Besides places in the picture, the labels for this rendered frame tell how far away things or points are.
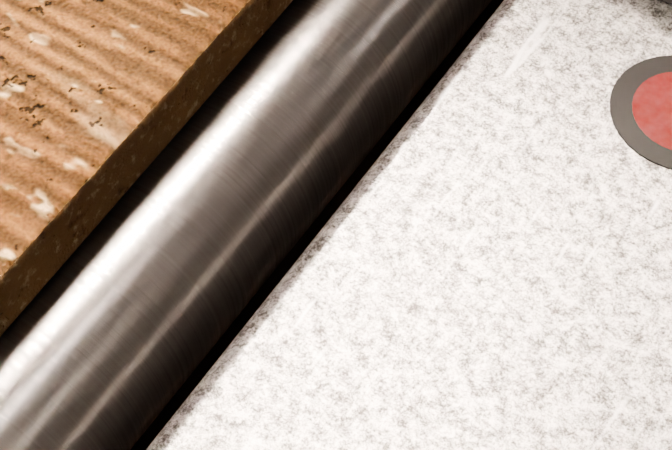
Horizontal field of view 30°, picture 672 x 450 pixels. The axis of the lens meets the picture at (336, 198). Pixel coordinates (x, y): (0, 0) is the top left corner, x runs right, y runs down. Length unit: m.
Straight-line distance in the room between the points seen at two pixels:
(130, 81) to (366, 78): 0.06
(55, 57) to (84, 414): 0.07
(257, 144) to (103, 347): 0.05
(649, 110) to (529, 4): 0.04
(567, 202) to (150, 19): 0.09
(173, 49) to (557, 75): 0.09
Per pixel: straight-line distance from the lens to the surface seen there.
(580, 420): 0.24
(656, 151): 0.27
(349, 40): 0.28
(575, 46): 0.29
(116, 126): 0.24
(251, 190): 0.26
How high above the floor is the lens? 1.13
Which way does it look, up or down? 56 degrees down
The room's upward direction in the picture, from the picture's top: 1 degrees clockwise
